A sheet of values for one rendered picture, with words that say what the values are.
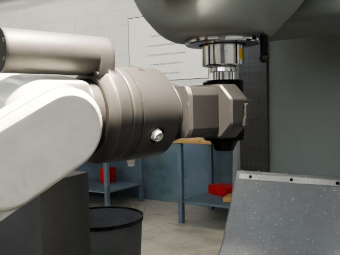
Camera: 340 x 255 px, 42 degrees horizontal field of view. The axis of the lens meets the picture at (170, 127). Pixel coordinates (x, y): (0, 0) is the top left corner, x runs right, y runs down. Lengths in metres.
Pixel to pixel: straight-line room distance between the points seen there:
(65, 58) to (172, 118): 0.11
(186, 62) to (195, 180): 1.44
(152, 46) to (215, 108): 5.35
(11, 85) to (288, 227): 0.62
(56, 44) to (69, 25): 6.44
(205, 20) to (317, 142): 0.48
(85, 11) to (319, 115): 5.88
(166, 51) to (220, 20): 5.21
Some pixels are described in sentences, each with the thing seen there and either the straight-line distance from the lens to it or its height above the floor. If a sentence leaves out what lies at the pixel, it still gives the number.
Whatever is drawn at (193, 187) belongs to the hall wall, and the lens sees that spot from 5.52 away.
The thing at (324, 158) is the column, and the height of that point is 1.13.
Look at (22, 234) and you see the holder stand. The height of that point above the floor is 1.05.
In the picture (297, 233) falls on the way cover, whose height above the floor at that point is 1.00.
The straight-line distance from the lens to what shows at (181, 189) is 4.66.
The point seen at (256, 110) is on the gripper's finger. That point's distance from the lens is 0.52.
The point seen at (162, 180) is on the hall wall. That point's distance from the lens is 5.75.
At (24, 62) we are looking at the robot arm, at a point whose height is 1.27.
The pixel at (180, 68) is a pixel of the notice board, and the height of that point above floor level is 1.67.
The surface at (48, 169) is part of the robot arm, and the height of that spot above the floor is 1.19.
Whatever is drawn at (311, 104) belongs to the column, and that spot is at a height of 1.23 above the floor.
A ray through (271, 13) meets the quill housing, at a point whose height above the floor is 1.33.
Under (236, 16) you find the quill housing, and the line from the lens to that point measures 0.45.
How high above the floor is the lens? 1.24
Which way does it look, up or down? 3 degrees down
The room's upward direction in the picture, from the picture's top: 1 degrees counter-clockwise
